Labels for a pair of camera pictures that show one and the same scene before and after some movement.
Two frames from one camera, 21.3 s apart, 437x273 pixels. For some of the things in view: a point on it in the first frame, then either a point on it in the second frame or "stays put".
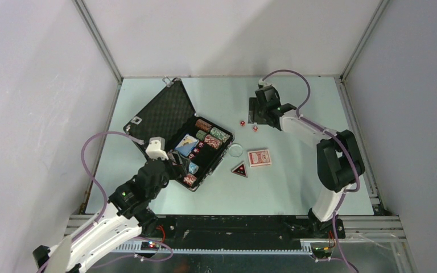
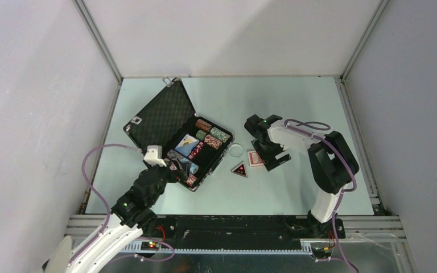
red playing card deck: (259, 158) stays put
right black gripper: (253, 115) -> (267, 157)
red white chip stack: (213, 141) stays put
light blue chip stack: (193, 168) stays put
